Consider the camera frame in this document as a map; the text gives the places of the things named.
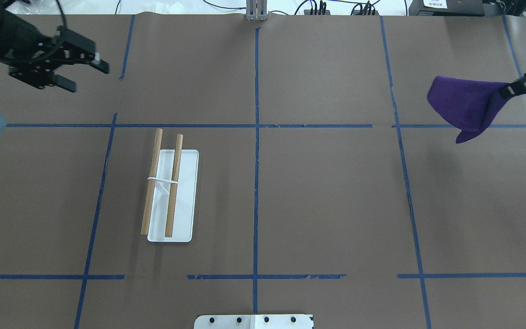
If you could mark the white rack base tray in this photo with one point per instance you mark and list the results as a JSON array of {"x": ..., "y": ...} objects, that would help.
[{"x": 186, "y": 197}]

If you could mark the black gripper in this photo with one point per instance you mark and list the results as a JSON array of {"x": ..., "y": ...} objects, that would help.
[{"x": 11, "y": 42}]

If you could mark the purple towel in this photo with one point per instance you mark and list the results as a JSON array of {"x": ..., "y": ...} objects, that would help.
[{"x": 468, "y": 105}]

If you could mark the black power strip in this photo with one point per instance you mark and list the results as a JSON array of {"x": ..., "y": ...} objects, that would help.
[{"x": 371, "y": 11}]

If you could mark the white rack wire bracket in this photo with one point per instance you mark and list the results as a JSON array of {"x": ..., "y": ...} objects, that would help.
[{"x": 162, "y": 185}]

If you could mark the black device box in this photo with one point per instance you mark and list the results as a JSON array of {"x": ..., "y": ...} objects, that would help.
[{"x": 446, "y": 8}]

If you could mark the wooden rack rod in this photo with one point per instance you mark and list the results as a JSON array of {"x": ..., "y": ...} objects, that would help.
[
  {"x": 147, "y": 212},
  {"x": 172, "y": 201}
]

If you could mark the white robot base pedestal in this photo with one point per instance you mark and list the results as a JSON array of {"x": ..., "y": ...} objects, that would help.
[{"x": 255, "y": 321}]

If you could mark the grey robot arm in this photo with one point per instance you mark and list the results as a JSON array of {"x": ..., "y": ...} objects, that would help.
[{"x": 218, "y": 69}]

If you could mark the aluminium frame post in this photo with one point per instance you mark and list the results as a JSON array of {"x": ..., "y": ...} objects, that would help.
[{"x": 257, "y": 10}]

